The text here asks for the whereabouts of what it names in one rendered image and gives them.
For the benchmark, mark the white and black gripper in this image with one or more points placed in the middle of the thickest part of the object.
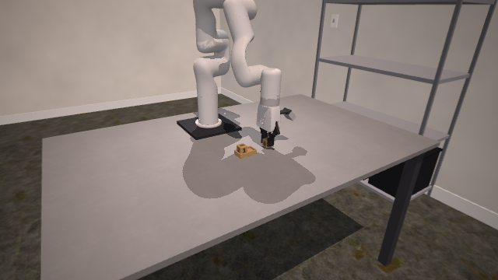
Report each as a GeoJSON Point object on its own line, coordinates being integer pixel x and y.
{"type": "Point", "coordinates": [268, 119]}

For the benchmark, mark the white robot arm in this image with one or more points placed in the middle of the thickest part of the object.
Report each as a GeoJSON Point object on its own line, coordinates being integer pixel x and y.
{"type": "Point", "coordinates": [210, 40]}

